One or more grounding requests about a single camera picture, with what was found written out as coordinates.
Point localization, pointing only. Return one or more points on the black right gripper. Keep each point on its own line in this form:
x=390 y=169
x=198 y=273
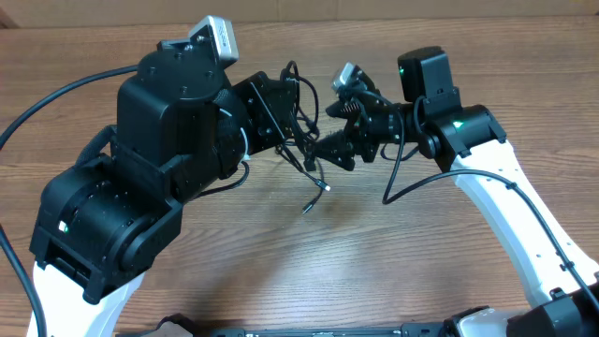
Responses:
x=356 y=128

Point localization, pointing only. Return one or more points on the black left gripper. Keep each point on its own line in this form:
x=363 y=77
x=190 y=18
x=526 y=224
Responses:
x=270 y=125

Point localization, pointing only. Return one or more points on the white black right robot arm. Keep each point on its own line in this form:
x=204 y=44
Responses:
x=471 y=148

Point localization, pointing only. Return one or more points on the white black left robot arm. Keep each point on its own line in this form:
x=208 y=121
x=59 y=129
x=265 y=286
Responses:
x=181 y=125

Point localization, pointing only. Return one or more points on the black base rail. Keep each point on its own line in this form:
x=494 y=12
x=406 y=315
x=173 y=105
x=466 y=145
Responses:
x=327 y=330

